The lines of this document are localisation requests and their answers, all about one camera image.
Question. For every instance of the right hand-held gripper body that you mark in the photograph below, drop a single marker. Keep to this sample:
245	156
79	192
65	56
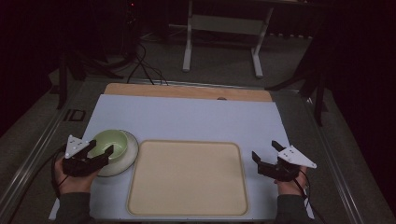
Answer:
285	169

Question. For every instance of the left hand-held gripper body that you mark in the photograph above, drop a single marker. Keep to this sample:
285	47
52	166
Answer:
81	165

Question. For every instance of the green bowl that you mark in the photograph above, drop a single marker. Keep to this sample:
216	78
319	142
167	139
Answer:
112	145
130	158

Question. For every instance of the person's right hand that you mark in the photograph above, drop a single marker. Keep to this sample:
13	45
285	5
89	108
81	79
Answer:
289	187

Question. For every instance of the person's left hand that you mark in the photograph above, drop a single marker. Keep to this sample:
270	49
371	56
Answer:
74	184

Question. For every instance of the black floor socket box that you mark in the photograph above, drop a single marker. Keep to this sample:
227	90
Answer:
74	115

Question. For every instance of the black stand legs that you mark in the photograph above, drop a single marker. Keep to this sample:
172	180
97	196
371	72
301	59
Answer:
317	90
63	84

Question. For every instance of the beige tray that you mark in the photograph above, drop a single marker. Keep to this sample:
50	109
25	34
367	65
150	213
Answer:
188	179

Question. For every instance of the white table mat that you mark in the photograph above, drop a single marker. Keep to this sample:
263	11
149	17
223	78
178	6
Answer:
186	118

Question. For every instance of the white metal stand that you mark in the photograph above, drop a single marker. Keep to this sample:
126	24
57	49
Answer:
224	25

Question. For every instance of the metal floor rail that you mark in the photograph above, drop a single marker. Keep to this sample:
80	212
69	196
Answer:
337	171
34	158

